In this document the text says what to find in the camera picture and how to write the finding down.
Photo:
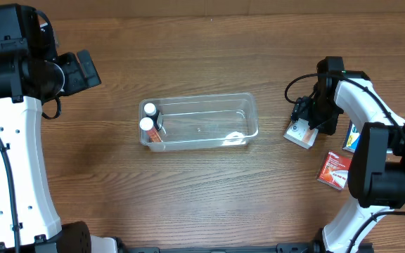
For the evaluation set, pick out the clear plastic container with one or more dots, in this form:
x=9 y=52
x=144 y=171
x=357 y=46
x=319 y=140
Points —
x=204 y=121

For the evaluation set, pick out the blue yellow VapoDrops box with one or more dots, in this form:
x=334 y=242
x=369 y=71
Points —
x=351 y=139

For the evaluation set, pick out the orange tube white cap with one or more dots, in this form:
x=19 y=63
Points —
x=146 y=124

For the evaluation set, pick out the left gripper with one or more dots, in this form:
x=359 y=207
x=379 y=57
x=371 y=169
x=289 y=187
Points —
x=84 y=70

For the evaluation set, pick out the dark bottle white cap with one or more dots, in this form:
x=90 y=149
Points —
x=153 y=112

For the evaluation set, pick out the red white small box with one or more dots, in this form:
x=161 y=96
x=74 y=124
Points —
x=334 y=170

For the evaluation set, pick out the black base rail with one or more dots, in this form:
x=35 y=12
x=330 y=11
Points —
x=216 y=249

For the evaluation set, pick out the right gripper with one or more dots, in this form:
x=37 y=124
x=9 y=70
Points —
x=315 y=114

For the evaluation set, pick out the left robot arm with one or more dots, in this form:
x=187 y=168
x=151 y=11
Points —
x=32 y=73

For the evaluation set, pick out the white Hansaplast box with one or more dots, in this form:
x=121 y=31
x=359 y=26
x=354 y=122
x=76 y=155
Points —
x=300 y=133

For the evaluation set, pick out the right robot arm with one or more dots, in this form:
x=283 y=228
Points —
x=376 y=175

